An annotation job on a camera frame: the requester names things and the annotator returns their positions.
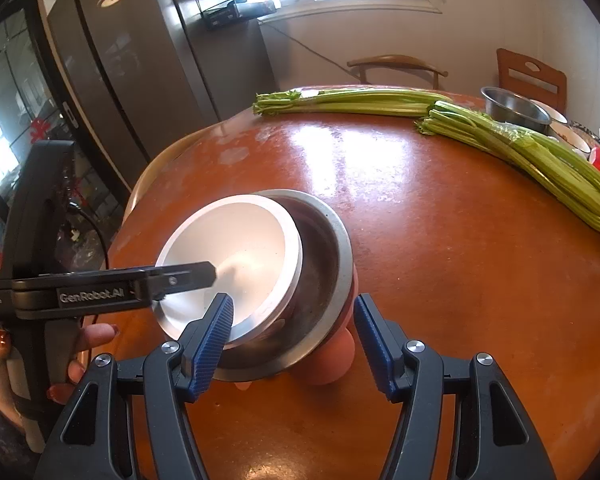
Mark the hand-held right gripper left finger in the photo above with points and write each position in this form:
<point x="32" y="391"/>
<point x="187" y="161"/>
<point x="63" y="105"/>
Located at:
<point x="212" y="345"/>

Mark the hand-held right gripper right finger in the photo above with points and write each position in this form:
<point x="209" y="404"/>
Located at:
<point x="375" y="350"/>

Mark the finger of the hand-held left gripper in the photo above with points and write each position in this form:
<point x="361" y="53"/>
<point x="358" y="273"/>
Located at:
<point x="190" y="275"/>

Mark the red instant noodle bowl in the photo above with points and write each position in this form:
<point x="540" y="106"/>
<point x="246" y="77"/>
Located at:
<point x="230" y="260"/>

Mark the pink plastic plate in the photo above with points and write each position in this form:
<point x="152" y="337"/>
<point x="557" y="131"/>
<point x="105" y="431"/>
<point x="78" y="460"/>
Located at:
<point x="330" y="360"/>

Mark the large stainless steel bowl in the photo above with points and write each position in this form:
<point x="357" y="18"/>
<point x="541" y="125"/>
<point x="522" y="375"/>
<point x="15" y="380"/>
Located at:
<point x="320" y="260"/>

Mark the person's left hand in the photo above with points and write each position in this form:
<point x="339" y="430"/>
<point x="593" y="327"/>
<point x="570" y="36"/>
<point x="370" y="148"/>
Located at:
<point x="95" y="337"/>

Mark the glass door with red decorations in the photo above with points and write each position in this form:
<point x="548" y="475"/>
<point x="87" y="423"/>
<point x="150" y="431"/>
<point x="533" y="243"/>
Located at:
<point x="10" y="160"/>

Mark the grey refrigerator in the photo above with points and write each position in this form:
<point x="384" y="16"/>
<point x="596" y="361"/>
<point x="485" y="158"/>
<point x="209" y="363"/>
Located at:
<point x="130" y="60"/>

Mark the thin celery bunch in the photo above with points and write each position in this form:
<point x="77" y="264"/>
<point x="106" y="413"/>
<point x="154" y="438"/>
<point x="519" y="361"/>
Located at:
<point x="355" y="100"/>

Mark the thick celery bunch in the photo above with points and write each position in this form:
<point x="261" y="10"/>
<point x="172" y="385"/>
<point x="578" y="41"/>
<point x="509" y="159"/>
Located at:
<point x="530" y="160"/>

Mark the black storage rack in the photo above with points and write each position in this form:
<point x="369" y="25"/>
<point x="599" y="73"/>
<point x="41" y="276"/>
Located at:
<point x="235" y="12"/>

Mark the small stainless steel bowl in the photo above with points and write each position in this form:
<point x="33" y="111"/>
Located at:
<point x="512" y="110"/>

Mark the curved dark wooden chair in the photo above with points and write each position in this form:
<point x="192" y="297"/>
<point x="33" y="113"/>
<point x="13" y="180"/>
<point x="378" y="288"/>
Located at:
<point x="395" y="62"/>

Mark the white ceramic bowl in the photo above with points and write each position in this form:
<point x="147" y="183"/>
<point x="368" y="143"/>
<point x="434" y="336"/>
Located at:
<point x="555" y="112"/>
<point x="572" y="140"/>

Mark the brown wooden chair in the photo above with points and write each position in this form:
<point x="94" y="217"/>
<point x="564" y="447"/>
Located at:
<point x="530" y="80"/>

